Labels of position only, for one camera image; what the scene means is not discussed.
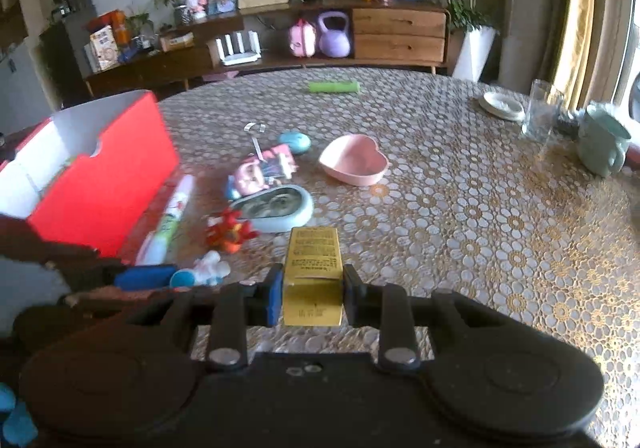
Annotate pink toy backpack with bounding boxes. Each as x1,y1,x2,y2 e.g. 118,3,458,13
288,19,318,57

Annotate pink toy packet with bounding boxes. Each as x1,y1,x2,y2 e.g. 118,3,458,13
235,145,298,196

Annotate teal oval case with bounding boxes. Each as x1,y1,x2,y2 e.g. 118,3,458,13
278,131,312,156

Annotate patterned lace tablecloth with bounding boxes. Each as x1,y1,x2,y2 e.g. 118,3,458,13
120,68,640,448

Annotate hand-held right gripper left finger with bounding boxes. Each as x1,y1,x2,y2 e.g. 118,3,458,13
165,264,284,371

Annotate black cabinet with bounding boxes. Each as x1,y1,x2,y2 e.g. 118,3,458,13
40,0,98,98

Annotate purple kettlebell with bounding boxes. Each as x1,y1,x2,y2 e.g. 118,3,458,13
317,12,351,57

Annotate yellow curtain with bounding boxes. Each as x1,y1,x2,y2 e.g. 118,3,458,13
550,0,596,108

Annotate orange and white box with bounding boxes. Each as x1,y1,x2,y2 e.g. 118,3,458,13
90,10,128,71

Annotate wooden sideboard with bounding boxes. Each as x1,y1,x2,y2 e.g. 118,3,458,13
82,2,448,96

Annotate white plate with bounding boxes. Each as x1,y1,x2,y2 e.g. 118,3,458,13
478,92,526,121

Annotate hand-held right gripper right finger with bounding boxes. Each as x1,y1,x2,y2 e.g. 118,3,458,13
344,264,481,371

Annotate person's left hand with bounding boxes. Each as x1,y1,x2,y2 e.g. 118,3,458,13
0,383,38,446

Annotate small leafy plant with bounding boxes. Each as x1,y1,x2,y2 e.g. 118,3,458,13
125,8,153,48

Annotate red storage box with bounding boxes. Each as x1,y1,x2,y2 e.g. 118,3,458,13
0,90,181,266

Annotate white and blue toy figure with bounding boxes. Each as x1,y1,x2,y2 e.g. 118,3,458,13
170,250,231,289

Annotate mint green mug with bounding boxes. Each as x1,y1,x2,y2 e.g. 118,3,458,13
578,102,632,177

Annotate white and green toothpaste tube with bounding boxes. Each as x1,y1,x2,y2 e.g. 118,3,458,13
135,174,196,266

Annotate white paper strip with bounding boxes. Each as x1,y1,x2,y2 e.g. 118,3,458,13
245,123,266,163

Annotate tall plant in white planter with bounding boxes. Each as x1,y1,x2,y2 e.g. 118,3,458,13
410,0,501,82

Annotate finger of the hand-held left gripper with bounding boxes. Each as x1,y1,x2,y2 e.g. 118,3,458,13
60,289,173,309
114,265,178,289

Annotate pink heart-shaped bowl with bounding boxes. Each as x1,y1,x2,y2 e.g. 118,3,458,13
319,134,391,187

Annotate clear drinking glass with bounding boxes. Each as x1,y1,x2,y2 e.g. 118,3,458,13
521,79,565,143

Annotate flat cardboard box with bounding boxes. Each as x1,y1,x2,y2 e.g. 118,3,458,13
160,30,195,52

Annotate light blue correction tape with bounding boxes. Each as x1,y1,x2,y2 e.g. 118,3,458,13
227,184,315,233

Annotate yellow cardboard box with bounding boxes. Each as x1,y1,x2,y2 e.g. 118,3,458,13
282,227,346,327

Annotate red toy figure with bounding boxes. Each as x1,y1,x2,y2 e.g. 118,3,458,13
206,209,260,253

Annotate white router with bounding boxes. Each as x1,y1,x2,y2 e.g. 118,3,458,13
216,31,263,66

